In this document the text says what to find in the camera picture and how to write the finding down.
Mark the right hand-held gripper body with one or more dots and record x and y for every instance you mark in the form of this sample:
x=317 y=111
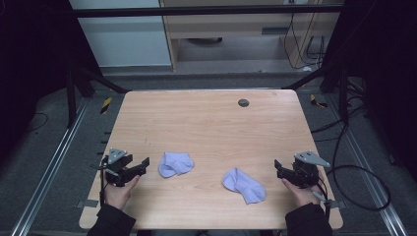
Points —
x=305 y=170

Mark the black metal stand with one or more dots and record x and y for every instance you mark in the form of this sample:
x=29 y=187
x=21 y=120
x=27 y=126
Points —
x=82 y=88
x=331 y=82

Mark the grey table edge bracket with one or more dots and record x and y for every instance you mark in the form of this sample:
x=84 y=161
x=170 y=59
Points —
x=336 y=204
x=87 y=203

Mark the yellow black striped tape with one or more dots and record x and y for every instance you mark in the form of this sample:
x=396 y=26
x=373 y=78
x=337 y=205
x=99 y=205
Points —
x=316 y=101
x=106 y=105

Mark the lavender sock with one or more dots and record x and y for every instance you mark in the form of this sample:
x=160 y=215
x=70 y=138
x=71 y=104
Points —
x=175 y=164
x=244 y=185

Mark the black horizontal frame bar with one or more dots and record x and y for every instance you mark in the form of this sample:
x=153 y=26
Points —
x=203 y=11

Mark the white cabinet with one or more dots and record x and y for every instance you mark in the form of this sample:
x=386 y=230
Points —
x=121 y=36

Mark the person's left hand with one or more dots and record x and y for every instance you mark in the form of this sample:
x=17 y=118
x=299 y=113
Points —
x=118 y=194

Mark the light wooden desk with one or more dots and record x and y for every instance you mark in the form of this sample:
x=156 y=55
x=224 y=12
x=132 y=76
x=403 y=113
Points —
x=236 y=26

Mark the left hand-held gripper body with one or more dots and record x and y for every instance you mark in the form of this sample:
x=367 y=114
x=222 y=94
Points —
x=115 y=170

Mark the aluminium floor rail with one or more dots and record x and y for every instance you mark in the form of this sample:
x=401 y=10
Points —
x=49 y=170
x=370 y=177

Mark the person's right hand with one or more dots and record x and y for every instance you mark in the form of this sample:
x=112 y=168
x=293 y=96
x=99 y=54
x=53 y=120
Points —
x=303 y=196

